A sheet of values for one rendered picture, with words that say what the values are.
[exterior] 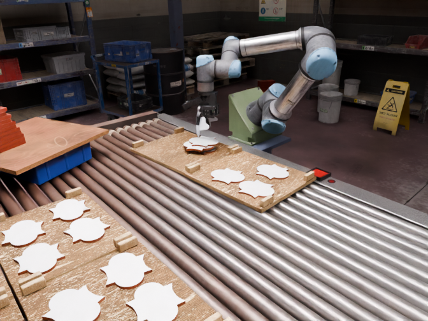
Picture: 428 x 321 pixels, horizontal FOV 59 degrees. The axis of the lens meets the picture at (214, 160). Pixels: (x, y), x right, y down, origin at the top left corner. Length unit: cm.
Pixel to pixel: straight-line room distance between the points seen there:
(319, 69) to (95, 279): 110
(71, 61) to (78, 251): 471
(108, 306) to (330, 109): 445
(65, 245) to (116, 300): 31
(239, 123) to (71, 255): 118
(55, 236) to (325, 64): 115
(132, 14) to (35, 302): 616
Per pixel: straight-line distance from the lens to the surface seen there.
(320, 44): 159
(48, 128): 199
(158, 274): 107
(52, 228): 135
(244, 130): 202
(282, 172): 157
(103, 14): 667
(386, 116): 501
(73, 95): 583
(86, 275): 112
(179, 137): 197
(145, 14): 708
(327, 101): 512
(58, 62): 567
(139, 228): 130
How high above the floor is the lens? 163
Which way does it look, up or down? 24 degrees down
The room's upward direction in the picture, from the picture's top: 1 degrees counter-clockwise
